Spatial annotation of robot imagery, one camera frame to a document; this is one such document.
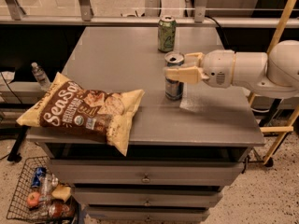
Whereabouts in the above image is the blue silver redbull can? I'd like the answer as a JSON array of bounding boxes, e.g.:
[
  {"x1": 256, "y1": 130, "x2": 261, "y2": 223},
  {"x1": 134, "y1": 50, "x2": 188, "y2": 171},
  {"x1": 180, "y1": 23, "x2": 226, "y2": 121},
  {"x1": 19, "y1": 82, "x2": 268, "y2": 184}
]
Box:
[{"x1": 164, "y1": 51, "x2": 184, "y2": 101}]

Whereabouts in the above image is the yellow sponge in basket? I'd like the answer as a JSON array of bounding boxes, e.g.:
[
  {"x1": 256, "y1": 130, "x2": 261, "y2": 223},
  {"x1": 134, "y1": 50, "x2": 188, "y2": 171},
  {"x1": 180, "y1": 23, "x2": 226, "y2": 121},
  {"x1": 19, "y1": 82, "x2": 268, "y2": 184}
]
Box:
[{"x1": 51, "y1": 185, "x2": 71, "y2": 203}]

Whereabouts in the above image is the clear plastic water bottle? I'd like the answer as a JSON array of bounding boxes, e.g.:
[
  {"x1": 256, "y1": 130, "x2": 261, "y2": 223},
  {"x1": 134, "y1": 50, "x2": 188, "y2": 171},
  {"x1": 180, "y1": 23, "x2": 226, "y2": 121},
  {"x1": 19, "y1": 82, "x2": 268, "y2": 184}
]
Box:
[{"x1": 31, "y1": 63, "x2": 51, "y2": 91}]

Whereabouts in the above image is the orange fruit in basket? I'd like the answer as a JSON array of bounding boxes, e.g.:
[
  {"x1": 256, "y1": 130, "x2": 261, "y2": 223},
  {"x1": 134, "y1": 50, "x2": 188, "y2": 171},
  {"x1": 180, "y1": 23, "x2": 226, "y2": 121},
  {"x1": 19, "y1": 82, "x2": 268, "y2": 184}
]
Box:
[{"x1": 26, "y1": 191, "x2": 40, "y2": 208}]

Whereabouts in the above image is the grey drawer cabinet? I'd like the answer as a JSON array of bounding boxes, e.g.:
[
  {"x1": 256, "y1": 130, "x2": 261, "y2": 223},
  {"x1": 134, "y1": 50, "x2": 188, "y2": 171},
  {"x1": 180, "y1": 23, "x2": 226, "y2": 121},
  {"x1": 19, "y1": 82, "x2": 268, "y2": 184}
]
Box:
[{"x1": 28, "y1": 27, "x2": 264, "y2": 224}]

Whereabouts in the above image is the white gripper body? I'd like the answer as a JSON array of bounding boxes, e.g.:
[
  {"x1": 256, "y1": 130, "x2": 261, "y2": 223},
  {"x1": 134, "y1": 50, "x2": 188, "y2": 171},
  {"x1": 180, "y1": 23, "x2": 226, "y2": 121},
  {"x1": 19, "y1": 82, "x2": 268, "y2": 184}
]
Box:
[{"x1": 201, "y1": 49, "x2": 235, "y2": 88}]

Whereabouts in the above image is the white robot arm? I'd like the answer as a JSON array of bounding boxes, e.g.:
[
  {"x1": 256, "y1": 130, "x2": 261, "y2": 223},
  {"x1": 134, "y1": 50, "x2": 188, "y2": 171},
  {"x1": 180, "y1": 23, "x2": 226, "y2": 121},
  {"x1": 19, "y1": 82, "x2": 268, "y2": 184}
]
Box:
[{"x1": 164, "y1": 40, "x2": 299, "y2": 99}]

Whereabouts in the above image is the green soda can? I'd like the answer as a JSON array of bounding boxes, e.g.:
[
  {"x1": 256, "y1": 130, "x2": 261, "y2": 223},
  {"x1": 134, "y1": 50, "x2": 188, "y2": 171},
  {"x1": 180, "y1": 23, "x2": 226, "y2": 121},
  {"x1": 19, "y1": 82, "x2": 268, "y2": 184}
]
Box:
[{"x1": 158, "y1": 16, "x2": 177, "y2": 52}]

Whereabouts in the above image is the black wire basket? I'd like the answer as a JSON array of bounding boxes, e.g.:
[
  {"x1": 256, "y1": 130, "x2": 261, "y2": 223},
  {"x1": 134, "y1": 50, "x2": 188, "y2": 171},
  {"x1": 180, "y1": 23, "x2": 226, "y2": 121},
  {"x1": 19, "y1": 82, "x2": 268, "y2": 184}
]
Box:
[{"x1": 6, "y1": 155, "x2": 80, "y2": 224}]

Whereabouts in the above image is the blue can in basket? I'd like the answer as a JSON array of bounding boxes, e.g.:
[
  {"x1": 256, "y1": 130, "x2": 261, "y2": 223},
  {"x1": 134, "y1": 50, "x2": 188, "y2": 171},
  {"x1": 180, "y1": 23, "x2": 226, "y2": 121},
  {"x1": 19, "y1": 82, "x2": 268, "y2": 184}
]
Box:
[{"x1": 31, "y1": 167, "x2": 47, "y2": 188}]

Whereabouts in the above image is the red jar in basket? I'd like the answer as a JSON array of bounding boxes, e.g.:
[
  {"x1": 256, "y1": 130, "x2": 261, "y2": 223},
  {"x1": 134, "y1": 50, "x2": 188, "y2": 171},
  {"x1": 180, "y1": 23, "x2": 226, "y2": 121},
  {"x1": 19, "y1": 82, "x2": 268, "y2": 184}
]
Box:
[{"x1": 49, "y1": 202, "x2": 75, "y2": 218}]

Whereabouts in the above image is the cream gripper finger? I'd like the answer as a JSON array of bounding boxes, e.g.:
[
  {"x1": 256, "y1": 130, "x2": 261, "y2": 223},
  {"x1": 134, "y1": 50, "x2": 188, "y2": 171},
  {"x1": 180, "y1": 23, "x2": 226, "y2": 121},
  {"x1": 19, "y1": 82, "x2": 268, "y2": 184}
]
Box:
[
  {"x1": 164, "y1": 66, "x2": 209, "y2": 84},
  {"x1": 184, "y1": 52, "x2": 205, "y2": 67}
]

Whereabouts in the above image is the clear bottle in basket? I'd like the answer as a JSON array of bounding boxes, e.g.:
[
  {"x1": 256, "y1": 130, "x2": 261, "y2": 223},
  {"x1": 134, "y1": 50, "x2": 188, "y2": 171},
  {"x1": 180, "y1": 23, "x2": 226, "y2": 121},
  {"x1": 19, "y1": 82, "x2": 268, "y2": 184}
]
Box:
[{"x1": 40, "y1": 174, "x2": 59, "y2": 196}]

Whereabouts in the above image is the brown yellow chip bag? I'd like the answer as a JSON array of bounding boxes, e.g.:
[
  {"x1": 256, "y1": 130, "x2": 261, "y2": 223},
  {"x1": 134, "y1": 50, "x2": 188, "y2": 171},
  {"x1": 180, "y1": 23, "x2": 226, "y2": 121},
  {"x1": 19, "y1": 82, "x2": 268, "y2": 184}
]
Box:
[{"x1": 17, "y1": 73, "x2": 144, "y2": 155}]

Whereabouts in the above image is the yellow wooden ladder frame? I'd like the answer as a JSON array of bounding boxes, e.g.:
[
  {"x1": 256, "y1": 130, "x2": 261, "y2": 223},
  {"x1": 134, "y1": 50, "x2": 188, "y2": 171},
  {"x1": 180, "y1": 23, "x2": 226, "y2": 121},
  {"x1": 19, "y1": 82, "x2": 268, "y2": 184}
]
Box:
[{"x1": 259, "y1": 0, "x2": 299, "y2": 167}]

